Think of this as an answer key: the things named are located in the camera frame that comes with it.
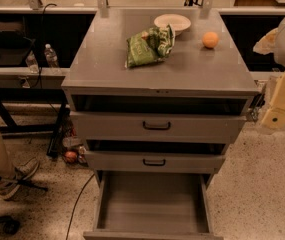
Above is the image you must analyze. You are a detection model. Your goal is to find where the grey bottom drawer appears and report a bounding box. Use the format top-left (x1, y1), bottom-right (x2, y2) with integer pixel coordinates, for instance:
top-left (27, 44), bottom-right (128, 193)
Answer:
top-left (83, 172), bottom-right (223, 240)

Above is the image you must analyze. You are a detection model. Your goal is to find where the grey drawer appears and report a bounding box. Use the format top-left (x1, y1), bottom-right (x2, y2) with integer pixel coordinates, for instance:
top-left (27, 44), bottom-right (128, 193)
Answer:
top-left (85, 151), bottom-right (225, 174)
top-left (83, 172), bottom-right (223, 240)
top-left (70, 112), bottom-right (246, 144)

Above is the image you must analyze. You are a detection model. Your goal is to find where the grey drawer cabinet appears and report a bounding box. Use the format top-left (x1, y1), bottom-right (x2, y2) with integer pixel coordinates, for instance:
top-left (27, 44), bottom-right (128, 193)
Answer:
top-left (61, 7), bottom-right (260, 188)

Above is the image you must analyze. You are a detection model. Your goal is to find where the grey middle drawer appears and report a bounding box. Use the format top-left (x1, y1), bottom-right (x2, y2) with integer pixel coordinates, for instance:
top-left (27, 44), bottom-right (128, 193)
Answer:
top-left (85, 151), bottom-right (225, 174)

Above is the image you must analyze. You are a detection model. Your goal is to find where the grey top drawer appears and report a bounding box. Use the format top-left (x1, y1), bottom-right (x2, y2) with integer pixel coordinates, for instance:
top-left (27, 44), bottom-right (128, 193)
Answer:
top-left (70, 112), bottom-right (246, 144)

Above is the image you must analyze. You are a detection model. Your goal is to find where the orange fruit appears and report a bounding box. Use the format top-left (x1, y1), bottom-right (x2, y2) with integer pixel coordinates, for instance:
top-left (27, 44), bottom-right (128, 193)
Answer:
top-left (202, 32), bottom-right (219, 49)

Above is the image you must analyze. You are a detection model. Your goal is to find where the white bowl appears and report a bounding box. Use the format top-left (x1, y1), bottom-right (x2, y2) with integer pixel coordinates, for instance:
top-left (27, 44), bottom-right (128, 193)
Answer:
top-left (154, 14), bottom-right (191, 36)

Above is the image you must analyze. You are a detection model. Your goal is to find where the green chip bag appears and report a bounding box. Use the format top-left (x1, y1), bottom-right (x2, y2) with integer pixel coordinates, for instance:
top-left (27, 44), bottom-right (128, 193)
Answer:
top-left (125, 24), bottom-right (175, 68)

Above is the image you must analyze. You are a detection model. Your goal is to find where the red apple on floor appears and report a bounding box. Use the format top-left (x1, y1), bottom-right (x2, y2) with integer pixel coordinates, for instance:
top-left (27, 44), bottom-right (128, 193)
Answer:
top-left (64, 151), bottom-right (77, 163)

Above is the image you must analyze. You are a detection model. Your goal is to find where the clear water bottle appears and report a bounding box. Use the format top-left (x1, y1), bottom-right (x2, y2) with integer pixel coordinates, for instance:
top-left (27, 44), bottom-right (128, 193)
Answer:
top-left (44, 44), bottom-right (59, 68)

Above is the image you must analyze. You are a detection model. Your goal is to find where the small plastic bottle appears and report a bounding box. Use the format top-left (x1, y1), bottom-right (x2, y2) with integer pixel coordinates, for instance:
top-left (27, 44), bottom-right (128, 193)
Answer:
top-left (25, 52), bottom-right (39, 74)

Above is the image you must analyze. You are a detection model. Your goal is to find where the dark box on shelf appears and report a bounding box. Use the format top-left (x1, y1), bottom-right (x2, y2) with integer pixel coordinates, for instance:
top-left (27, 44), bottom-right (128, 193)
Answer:
top-left (0, 22), bottom-right (28, 48)

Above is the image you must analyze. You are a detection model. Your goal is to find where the grey sneaker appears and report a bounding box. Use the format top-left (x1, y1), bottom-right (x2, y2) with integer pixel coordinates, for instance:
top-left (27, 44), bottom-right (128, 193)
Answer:
top-left (0, 158), bottom-right (40, 200)

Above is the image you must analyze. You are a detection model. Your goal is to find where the black office chair base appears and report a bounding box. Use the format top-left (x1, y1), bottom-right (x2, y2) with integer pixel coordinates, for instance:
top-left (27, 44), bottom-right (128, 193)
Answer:
top-left (0, 173), bottom-right (49, 236)

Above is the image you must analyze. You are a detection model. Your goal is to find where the black floor cable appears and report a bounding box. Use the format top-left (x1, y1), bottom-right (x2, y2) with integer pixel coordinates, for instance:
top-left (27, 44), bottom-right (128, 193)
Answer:
top-left (64, 172), bottom-right (96, 240)

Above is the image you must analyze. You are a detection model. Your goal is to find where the black table leg frame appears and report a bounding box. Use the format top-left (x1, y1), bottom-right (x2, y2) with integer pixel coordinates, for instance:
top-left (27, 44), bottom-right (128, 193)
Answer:
top-left (0, 79), bottom-right (70, 158)

